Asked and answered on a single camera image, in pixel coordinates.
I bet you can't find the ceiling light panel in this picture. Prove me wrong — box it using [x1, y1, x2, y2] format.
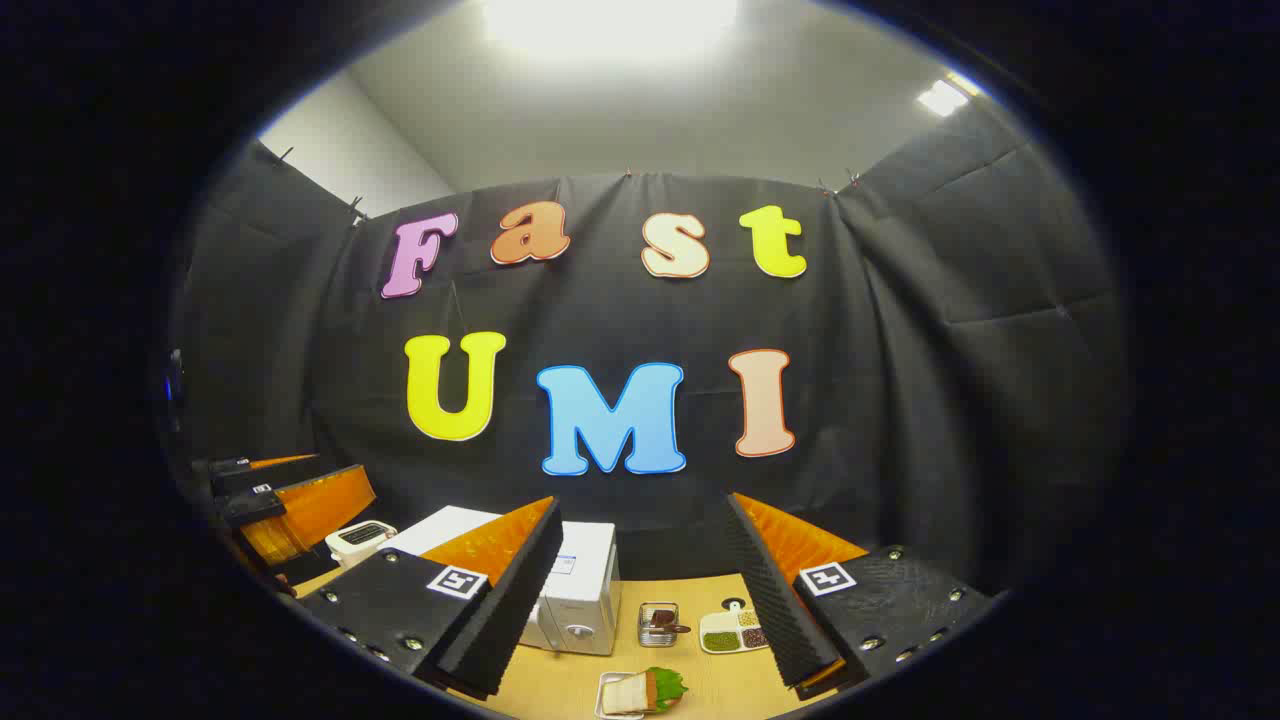
[480, 0, 741, 56]
[917, 78, 973, 118]

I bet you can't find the white rectangular tray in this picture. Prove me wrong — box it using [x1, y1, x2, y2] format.
[595, 670, 686, 720]

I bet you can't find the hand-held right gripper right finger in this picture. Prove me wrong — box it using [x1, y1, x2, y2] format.
[724, 492, 999, 701]

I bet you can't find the white divided dish with beans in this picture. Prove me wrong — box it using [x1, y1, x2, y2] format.
[698, 600, 771, 656]

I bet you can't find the small metal basket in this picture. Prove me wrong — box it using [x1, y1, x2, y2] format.
[638, 601, 691, 648]

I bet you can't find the black backdrop cloth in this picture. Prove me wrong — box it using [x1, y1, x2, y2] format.
[165, 100, 1131, 601]

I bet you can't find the white toaster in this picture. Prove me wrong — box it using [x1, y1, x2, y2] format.
[325, 520, 398, 569]

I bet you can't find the white microwave oven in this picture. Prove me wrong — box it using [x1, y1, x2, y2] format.
[385, 505, 623, 657]

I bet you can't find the sandwich with lettuce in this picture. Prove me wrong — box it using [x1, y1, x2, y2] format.
[600, 667, 689, 716]

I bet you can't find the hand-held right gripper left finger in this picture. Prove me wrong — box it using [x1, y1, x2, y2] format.
[298, 496, 564, 701]

